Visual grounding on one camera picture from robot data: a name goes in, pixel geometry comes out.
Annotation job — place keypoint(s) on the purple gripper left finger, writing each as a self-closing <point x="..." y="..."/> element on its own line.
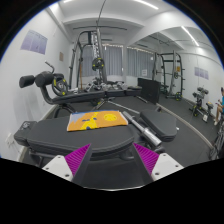
<point x="71" y="167"/>

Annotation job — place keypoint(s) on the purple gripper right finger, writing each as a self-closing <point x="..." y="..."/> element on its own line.
<point x="154" y="166"/>

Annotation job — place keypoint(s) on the orange patterned towel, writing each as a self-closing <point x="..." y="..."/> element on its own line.
<point x="95" y="120"/>

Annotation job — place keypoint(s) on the steel barbell bar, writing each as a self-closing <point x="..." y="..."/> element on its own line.
<point x="147" y="134"/>

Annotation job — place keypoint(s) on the black padded weight bench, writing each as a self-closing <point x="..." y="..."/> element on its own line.
<point x="50" y="137"/>

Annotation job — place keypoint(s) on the black angled bench pad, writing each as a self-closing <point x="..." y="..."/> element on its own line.
<point x="163" y="124"/>

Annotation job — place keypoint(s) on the black plyo box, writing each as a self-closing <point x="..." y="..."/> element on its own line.
<point x="150" y="90"/>

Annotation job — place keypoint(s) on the small exercise machine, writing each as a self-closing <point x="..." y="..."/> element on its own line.
<point x="197" y="108"/>

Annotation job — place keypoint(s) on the seated person in blue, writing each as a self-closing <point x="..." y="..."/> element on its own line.
<point x="220" y="107"/>

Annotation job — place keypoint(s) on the black power rack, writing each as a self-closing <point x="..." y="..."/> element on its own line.
<point x="159" y="67"/>

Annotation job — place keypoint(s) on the grey window curtains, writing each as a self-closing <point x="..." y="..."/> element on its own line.
<point x="139" y="62"/>

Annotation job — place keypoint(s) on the purple poster right wall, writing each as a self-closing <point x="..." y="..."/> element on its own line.
<point x="201" y="73"/>

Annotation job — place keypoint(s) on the grey cable weight machine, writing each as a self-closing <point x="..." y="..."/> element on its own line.
<point x="88" y="37"/>

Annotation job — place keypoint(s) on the purple wall poster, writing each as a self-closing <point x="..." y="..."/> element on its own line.
<point x="34" y="42"/>

